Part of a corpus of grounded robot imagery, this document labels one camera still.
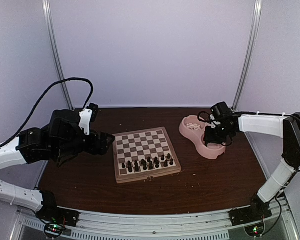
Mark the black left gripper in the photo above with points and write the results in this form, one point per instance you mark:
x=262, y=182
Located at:
x=102, y=148

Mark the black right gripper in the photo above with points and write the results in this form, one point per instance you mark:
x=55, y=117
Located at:
x=209, y=138

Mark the dark bishop chess piece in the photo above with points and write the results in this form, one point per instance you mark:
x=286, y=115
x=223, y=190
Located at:
x=137, y=168

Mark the dark king chess piece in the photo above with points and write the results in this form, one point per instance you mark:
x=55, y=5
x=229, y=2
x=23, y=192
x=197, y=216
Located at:
x=144, y=166

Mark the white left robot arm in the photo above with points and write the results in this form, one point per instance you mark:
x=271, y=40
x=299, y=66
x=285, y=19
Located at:
x=28, y=147

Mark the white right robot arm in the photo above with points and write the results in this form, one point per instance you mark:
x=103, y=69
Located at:
x=282, y=126

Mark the white chess pieces pile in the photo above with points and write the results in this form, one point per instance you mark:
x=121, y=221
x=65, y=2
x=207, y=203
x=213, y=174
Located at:
x=193, y=126

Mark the wooden chess board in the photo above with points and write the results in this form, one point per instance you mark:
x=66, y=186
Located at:
x=137, y=145

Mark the pink double bowl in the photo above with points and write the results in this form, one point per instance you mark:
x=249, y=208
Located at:
x=212, y=151

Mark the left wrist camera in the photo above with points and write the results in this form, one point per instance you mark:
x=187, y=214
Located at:
x=88, y=115

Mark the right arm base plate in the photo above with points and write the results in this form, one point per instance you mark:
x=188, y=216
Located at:
x=246, y=215

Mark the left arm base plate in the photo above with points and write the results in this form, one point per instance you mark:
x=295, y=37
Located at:
x=62, y=216

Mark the front aluminium rail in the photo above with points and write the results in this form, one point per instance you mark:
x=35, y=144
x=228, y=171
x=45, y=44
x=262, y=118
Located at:
x=212, y=225

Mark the right aluminium frame post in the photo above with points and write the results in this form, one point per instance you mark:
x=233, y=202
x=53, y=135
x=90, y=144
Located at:
x=253, y=35

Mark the aluminium frame post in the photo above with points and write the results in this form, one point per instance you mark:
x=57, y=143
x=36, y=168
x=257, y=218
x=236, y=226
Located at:
x=253, y=35
x=56, y=57

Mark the left aluminium frame post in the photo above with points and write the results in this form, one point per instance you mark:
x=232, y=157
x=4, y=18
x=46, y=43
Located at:
x=56, y=57

